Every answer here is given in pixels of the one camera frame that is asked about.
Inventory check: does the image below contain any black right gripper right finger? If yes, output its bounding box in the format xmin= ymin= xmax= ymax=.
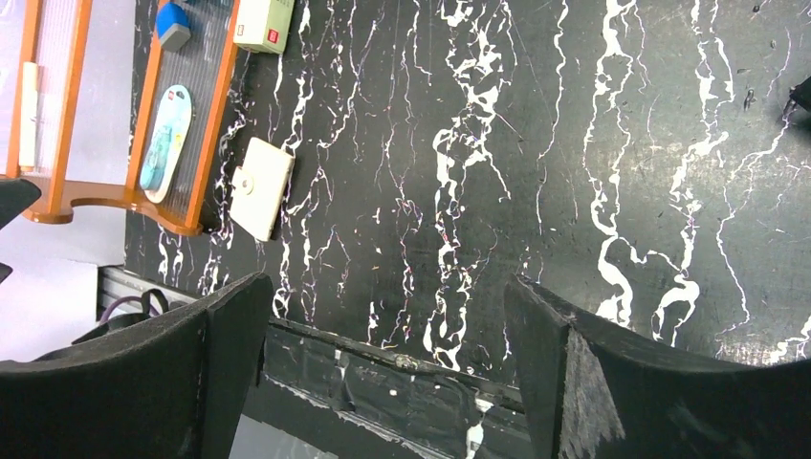
xmin=503 ymin=275 xmax=810 ymax=458

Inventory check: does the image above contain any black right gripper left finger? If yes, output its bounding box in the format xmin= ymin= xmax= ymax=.
xmin=1 ymin=273 xmax=274 ymax=458

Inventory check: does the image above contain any beige leather card holder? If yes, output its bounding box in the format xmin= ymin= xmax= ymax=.
xmin=230 ymin=137 xmax=295 ymax=242

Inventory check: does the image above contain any teal item in blister pack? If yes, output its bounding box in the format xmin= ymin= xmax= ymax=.
xmin=139 ymin=84 xmax=193 ymax=204

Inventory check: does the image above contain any white marker pen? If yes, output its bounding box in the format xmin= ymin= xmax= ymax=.
xmin=18 ymin=61 xmax=39 ymax=172

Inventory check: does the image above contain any orange wooden shelf rack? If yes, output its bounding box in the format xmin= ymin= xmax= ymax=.
xmin=2 ymin=1 xmax=240 ymax=236

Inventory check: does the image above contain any blue grey eraser block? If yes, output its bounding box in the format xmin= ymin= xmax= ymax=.
xmin=155 ymin=1 xmax=191 ymax=53

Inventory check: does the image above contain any cream box with red label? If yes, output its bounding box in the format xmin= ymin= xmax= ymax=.
xmin=233 ymin=0 xmax=296 ymax=55

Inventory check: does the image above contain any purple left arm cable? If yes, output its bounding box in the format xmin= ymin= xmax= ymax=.
xmin=96 ymin=288 xmax=169 ymax=325

